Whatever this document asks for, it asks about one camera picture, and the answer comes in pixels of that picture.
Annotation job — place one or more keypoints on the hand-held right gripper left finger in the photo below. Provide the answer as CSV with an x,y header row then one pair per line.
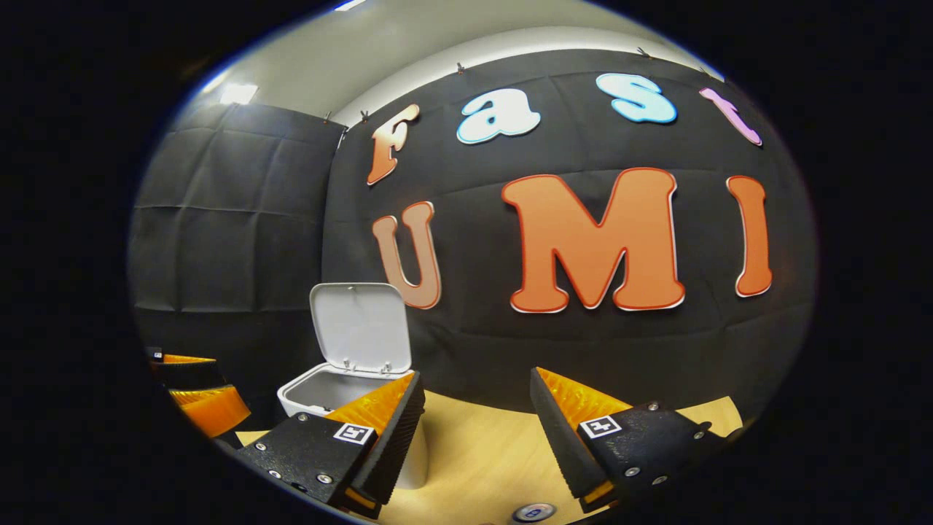
x,y
397,445

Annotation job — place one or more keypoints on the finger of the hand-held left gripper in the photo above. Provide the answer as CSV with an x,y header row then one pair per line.
x,y
215,412
193,373

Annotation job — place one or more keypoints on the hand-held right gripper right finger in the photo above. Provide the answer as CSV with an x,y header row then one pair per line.
x,y
557,437

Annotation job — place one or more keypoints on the silver blue pop can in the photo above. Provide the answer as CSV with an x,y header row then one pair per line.
x,y
533,512

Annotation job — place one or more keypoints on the white desktop garbage bin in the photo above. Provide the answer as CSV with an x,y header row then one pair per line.
x,y
361,328

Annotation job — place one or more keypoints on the wooden desktop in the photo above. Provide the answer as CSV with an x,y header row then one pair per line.
x,y
481,452

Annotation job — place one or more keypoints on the black backdrop cloth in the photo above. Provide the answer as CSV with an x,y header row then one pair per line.
x,y
233,248

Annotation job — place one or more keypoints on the ceiling light panel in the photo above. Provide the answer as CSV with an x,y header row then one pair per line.
x,y
238,93

